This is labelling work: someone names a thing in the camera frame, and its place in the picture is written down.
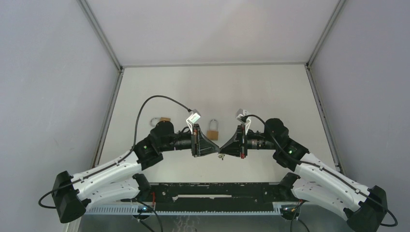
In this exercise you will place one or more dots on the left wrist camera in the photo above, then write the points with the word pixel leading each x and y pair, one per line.
pixel 192 119

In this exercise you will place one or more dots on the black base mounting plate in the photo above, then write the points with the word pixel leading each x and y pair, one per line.
pixel 219 197

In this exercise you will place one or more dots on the long shackle brass padlock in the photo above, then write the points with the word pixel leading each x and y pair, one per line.
pixel 212 132

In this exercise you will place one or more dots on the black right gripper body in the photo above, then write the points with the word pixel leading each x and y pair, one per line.
pixel 241 131

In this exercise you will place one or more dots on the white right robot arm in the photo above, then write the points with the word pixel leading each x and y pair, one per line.
pixel 310 179

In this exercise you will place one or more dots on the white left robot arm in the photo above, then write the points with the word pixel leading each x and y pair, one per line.
pixel 121 178

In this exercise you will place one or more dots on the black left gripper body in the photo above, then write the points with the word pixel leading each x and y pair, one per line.
pixel 194 141

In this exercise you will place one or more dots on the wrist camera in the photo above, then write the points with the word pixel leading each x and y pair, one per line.
pixel 242 116
pixel 192 119

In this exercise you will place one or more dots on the silver key bunch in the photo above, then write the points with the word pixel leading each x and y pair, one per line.
pixel 221 156

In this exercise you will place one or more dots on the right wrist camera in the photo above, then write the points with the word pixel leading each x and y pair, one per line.
pixel 242 116

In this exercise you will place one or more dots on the short shackle brass padlock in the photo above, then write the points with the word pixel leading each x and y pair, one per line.
pixel 153 122

